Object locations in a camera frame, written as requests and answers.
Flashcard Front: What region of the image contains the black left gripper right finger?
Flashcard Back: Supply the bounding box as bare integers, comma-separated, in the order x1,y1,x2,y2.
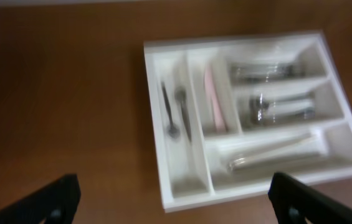
268,172,352,224

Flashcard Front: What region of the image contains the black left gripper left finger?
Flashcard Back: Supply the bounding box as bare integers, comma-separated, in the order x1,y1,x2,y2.
0,174,81,224

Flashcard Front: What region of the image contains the pink plastic knife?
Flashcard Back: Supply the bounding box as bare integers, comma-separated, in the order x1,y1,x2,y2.
204,67,226,132

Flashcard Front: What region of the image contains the large steel tablespoon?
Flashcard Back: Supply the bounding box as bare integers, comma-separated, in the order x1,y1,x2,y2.
249,93,314,110

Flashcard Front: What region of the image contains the steel fork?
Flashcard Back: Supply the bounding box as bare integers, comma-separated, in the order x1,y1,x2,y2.
230,63,294,75
231,73,305,84

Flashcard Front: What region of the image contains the small thin steel teaspoon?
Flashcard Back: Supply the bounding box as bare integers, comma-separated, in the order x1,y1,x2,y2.
161,82,180,139

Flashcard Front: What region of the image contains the steel teaspoon patterned handle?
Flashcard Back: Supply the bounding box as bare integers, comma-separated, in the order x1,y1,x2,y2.
174,87,192,143

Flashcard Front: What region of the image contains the white plastic cutlery tray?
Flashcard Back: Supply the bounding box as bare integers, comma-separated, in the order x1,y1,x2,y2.
144,32,352,212

